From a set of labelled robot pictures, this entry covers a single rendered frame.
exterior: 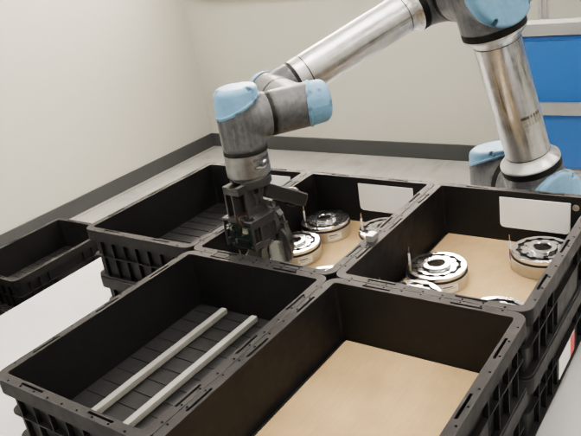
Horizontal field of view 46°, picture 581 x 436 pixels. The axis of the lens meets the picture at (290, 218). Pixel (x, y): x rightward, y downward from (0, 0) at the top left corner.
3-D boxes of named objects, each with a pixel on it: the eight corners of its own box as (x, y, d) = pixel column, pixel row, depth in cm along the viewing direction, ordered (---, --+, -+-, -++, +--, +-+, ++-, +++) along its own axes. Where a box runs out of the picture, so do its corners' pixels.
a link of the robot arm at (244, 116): (267, 83, 107) (216, 95, 104) (278, 150, 111) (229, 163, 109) (252, 77, 113) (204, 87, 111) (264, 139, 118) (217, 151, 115)
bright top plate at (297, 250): (287, 230, 140) (287, 227, 140) (329, 236, 134) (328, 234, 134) (259, 252, 132) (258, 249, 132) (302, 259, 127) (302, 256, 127)
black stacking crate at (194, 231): (219, 207, 171) (210, 164, 167) (316, 220, 154) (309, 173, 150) (98, 279, 143) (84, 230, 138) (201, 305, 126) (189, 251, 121)
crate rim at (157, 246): (211, 170, 168) (209, 162, 167) (311, 181, 151) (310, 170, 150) (85, 239, 139) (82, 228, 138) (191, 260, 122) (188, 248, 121)
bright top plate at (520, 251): (517, 237, 122) (517, 234, 122) (577, 240, 117) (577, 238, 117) (506, 263, 114) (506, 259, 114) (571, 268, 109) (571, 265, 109)
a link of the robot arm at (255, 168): (245, 143, 118) (279, 146, 113) (249, 167, 120) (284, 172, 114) (213, 157, 113) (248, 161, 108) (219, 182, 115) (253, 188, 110)
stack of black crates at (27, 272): (91, 322, 264) (59, 217, 246) (144, 338, 247) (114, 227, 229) (3, 381, 234) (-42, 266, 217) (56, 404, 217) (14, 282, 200)
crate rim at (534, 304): (438, 193, 133) (437, 182, 132) (602, 208, 116) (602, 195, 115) (333, 289, 104) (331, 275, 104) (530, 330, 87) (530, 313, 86)
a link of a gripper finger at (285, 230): (274, 261, 121) (259, 216, 119) (280, 257, 122) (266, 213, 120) (292, 262, 118) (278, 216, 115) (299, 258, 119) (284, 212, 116)
